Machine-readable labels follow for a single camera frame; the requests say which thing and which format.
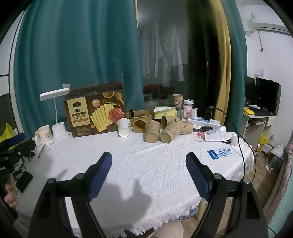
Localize person's left hand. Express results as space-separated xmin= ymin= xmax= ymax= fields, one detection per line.
xmin=4 ymin=181 xmax=18 ymax=208

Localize white lace tablecloth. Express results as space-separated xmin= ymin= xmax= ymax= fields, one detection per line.
xmin=17 ymin=125 xmax=255 ymax=237

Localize black power adapter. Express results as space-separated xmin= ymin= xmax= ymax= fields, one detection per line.
xmin=204 ymin=107 xmax=214 ymax=121

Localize yellow plastic bag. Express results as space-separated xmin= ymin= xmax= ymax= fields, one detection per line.
xmin=258 ymin=134 xmax=268 ymax=152
xmin=0 ymin=123 xmax=14 ymax=144

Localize white desk lamp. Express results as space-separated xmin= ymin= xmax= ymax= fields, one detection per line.
xmin=40 ymin=88 xmax=70 ymax=141

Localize blue and white card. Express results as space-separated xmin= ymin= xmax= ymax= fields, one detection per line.
xmin=207 ymin=148 xmax=233 ymax=159

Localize white paper cup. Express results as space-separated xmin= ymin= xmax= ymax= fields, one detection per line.
xmin=117 ymin=118 xmax=132 ymax=138

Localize yellow curtain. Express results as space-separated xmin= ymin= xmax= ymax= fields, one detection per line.
xmin=209 ymin=0 xmax=232 ymax=116

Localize yellow tissue pack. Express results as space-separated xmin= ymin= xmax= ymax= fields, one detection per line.
xmin=154 ymin=106 xmax=178 ymax=120

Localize black phone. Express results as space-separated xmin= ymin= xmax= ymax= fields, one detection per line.
xmin=14 ymin=172 xmax=34 ymax=193

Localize teal curtain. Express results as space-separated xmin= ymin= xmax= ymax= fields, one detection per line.
xmin=13 ymin=0 xmax=146 ymax=138
xmin=223 ymin=0 xmax=248 ymax=138

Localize black computer monitor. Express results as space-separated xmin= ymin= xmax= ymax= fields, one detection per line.
xmin=244 ymin=76 xmax=256 ymax=104
xmin=255 ymin=77 xmax=282 ymax=116

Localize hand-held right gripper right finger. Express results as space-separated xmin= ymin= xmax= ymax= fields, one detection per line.
xmin=185 ymin=153 xmax=268 ymax=238

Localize hanging white clothes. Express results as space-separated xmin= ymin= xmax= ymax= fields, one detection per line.
xmin=140 ymin=21 xmax=186 ymax=83

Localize white face mask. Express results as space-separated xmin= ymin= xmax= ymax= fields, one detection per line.
xmin=194 ymin=132 xmax=233 ymax=144

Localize white air conditioner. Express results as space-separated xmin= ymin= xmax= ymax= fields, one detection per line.
xmin=243 ymin=17 xmax=292 ymax=35

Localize black cable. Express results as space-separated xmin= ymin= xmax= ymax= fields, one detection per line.
xmin=175 ymin=99 xmax=257 ymax=183

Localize floral pink cloth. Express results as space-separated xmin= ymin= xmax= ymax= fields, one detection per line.
xmin=265 ymin=142 xmax=293 ymax=226

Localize kraft paper bowl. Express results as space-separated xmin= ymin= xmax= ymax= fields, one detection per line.
xmin=125 ymin=109 xmax=154 ymax=126

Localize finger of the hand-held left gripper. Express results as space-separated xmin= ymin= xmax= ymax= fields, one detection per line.
xmin=5 ymin=132 xmax=26 ymax=146
xmin=12 ymin=138 xmax=36 ymax=159

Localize jar with white lid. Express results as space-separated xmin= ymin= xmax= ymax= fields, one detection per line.
xmin=182 ymin=100 xmax=195 ymax=118

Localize brown paper cup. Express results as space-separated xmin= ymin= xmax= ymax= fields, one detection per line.
xmin=160 ymin=121 xmax=182 ymax=144
xmin=172 ymin=94 xmax=184 ymax=108
xmin=161 ymin=115 xmax=178 ymax=130
xmin=143 ymin=120 xmax=162 ymax=143
xmin=178 ymin=120 xmax=194 ymax=135
xmin=133 ymin=119 xmax=147 ymax=133

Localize brown cracker box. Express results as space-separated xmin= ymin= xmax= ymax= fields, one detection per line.
xmin=64 ymin=82 xmax=126 ymax=138

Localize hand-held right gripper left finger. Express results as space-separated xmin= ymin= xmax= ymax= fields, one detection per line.
xmin=29 ymin=152 xmax=113 ymax=238

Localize person's leg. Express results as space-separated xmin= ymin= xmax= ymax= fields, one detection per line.
xmin=149 ymin=220 xmax=184 ymax=238

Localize white computer desk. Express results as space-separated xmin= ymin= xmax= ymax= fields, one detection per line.
xmin=240 ymin=109 xmax=279 ymax=148

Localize white power strip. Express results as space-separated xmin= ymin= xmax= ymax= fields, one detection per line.
xmin=188 ymin=117 xmax=220 ymax=127

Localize white mug with yellow print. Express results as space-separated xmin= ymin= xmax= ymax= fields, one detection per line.
xmin=35 ymin=125 xmax=55 ymax=146

